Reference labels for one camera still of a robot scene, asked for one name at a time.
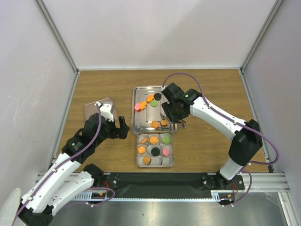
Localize metal tongs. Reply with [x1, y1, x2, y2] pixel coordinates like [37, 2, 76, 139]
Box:
[160, 113, 187, 129]

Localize orange scalloped flower cookie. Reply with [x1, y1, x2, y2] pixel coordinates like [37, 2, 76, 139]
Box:
[160, 120, 169, 128]

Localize green round cookie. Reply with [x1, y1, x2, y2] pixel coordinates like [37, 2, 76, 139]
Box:
[162, 136, 171, 145]
[150, 100, 158, 107]

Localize brown tin lid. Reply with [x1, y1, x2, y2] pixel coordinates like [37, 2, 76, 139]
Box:
[84, 97, 118, 121]

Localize orange round dotted cookie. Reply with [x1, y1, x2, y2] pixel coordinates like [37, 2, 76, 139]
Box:
[149, 136, 159, 145]

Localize black sandwich cookie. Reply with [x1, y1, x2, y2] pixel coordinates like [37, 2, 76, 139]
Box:
[151, 147, 160, 156]
[154, 93, 162, 101]

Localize pink round cookie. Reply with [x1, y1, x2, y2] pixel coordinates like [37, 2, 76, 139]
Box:
[162, 147, 170, 156]

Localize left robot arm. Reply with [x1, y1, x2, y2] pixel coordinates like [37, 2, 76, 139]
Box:
[16, 112, 129, 226]

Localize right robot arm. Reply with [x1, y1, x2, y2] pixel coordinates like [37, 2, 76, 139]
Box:
[161, 83, 262, 189]

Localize black sandwich cookie top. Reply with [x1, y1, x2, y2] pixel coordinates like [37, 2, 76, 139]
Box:
[154, 93, 162, 101]

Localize orange fish cookie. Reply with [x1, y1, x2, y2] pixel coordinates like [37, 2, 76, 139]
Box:
[146, 95, 154, 103]

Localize pink cookie at edge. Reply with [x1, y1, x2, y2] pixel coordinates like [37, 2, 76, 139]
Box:
[134, 103, 141, 111]

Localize steel baking tray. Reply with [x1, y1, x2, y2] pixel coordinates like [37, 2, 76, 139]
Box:
[131, 85, 177, 135]

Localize orange plain round cookie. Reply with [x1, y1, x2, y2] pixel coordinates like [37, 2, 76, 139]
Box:
[150, 121, 160, 129]

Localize orange star cookie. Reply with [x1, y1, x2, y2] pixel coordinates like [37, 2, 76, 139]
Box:
[140, 101, 147, 110]

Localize brown cookie tin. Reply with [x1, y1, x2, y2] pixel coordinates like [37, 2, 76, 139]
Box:
[136, 131, 174, 168]

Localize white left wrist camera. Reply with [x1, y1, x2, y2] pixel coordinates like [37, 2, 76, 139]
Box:
[95, 101, 115, 122]

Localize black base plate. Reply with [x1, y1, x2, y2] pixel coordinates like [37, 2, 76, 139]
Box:
[104, 172, 245, 199]

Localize aluminium frame rail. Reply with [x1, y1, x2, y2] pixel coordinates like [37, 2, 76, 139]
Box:
[32, 172, 292, 202]

